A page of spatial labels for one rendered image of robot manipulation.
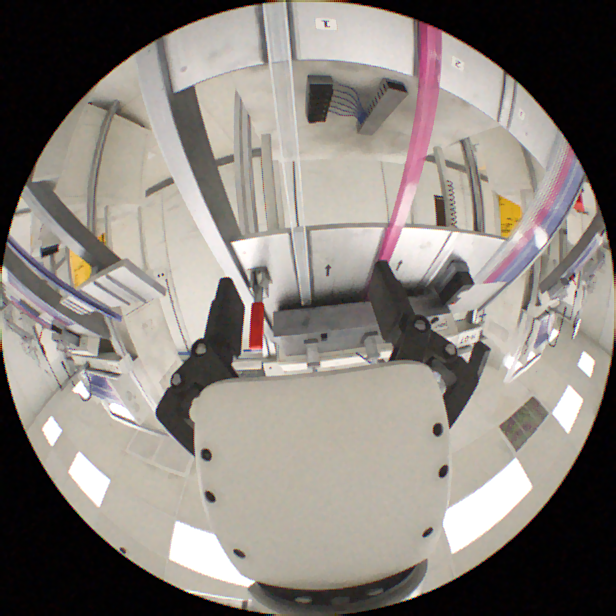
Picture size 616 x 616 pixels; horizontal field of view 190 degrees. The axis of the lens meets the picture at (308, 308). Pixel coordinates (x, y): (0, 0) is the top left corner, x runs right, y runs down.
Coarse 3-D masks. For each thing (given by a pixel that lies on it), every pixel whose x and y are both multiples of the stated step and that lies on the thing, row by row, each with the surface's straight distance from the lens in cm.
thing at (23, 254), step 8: (8, 240) 35; (16, 248) 35; (24, 256) 35; (32, 264) 34; (40, 264) 34; (40, 272) 34; (48, 272) 34; (48, 280) 35; (56, 280) 34; (64, 288) 35; (72, 288) 35; (72, 296) 35; (80, 296) 35; (88, 304) 36; (96, 304) 36; (104, 312) 37; (112, 312) 38; (120, 320) 39
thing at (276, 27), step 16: (272, 16) 18; (272, 32) 17; (288, 32) 17; (272, 48) 16; (288, 48) 16; (272, 64) 16; (288, 64) 16; (272, 80) 16; (288, 80) 16; (288, 96) 16; (288, 112) 16; (288, 128) 16; (288, 144) 16; (288, 160) 17; (288, 176) 17; (288, 192) 18; (288, 208) 19; (304, 224) 20; (304, 240) 22; (304, 256) 23; (304, 272) 26; (304, 288) 29; (304, 304) 33
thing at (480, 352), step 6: (480, 342) 26; (474, 348) 25; (480, 348) 25; (486, 348) 25; (474, 354) 26; (480, 354) 25; (486, 354) 25; (474, 360) 26; (480, 360) 25; (486, 360) 26; (474, 366) 26; (480, 366) 25; (480, 372) 26
